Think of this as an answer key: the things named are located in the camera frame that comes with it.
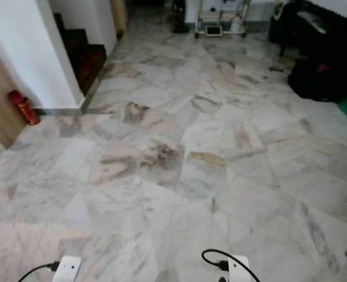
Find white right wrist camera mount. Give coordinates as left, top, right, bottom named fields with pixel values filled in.
left=228, top=255, right=251, bottom=282

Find red fire extinguisher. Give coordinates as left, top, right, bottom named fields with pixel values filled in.
left=7, top=89, right=41, bottom=126

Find black bag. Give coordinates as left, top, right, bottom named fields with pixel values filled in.
left=287, top=56, right=347, bottom=104

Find metal cart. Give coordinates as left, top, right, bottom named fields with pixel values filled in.
left=194, top=0, right=252, bottom=39

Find wooden door panel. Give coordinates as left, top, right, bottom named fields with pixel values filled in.
left=0, top=38, right=28, bottom=149

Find dark wooden stairs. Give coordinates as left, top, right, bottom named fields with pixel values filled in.
left=54, top=13, right=108, bottom=96

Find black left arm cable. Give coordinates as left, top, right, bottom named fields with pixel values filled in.
left=18, top=261, right=59, bottom=282

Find small white framed box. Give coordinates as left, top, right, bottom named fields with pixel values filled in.
left=205, top=25, right=223, bottom=37

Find black furniture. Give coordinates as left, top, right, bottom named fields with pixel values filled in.
left=268, top=0, right=347, bottom=65

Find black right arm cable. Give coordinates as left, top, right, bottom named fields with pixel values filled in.
left=201, top=249, right=262, bottom=282

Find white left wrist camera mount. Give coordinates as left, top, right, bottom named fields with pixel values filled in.
left=52, top=255, right=82, bottom=282

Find black upright appliance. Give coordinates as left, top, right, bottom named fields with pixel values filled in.
left=172, top=0, right=189, bottom=33

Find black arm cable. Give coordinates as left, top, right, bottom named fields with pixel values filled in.
left=18, top=261, right=59, bottom=282
left=201, top=249, right=262, bottom=282

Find light wooden door frame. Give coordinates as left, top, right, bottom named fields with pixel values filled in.
left=110, top=0, right=128, bottom=39

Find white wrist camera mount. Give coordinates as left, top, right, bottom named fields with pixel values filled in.
left=52, top=255, right=82, bottom=282
left=228, top=255, right=251, bottom=282

